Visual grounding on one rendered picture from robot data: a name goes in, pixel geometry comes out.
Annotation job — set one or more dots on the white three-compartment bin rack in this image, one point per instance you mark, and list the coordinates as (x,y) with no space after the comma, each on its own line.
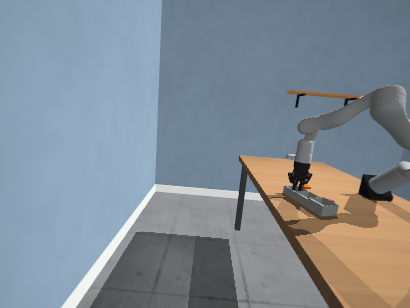
(323,206)

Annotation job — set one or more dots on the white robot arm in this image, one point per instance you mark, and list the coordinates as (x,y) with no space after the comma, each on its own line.
(387,107)

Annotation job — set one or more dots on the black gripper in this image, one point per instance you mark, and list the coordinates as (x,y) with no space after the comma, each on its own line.
(300,174)

